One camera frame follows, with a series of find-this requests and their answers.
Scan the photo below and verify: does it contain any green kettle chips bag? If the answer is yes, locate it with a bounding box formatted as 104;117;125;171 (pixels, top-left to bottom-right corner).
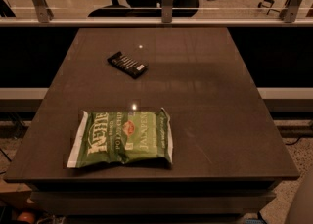
67;109;173;168

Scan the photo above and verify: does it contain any orange ball on floor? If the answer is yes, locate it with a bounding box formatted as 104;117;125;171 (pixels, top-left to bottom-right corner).
17;211;36;224

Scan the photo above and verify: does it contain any black cable on floor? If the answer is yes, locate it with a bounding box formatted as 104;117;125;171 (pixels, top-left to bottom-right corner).
285;136;304;147

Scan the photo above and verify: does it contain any black snack bar packet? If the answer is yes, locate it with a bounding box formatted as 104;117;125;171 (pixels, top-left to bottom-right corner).
107;52;148;79

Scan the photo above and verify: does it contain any right metal glass bracket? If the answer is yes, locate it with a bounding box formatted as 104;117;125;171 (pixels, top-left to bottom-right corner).
279;0;302;23

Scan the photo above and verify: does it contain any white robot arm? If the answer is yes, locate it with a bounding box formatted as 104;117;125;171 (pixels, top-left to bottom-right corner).
200;0;313;224

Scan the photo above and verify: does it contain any left metal glass bracket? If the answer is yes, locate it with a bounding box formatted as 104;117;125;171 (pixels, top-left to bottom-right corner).
32;0;54;23

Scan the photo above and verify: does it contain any dark brown table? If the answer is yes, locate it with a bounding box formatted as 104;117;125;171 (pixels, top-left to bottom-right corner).
5;28;298;216

